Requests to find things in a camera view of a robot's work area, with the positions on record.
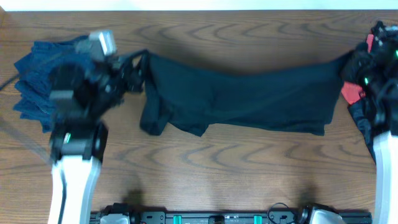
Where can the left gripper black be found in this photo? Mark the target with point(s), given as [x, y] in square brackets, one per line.
[119, 71]

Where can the black t-shirt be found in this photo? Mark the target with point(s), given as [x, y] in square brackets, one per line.
[300, 99]

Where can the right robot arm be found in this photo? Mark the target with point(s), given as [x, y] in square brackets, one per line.
[385, 148]

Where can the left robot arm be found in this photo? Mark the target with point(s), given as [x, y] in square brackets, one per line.
[81, 96]

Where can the folded navy blue clothes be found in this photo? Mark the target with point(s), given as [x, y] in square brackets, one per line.
[34, 84]

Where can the red garment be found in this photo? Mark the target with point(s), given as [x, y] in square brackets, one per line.
[353, 92]

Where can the black patterned jersey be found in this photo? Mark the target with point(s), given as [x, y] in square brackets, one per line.
[376, 73]

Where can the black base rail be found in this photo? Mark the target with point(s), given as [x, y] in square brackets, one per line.
[279, 213]

